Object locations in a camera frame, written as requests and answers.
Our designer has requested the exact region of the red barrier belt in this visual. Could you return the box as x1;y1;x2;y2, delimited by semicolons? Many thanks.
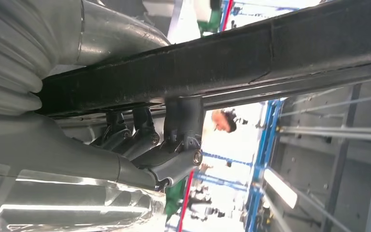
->
176;0;234;232

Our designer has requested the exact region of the person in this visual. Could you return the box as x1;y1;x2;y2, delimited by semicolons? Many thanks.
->
210;108;248;134

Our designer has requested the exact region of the ceiling strip light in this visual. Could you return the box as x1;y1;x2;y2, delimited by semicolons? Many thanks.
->
263;168;299;209

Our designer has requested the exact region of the blue steel frame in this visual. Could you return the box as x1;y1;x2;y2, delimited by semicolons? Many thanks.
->
244;98;285;232

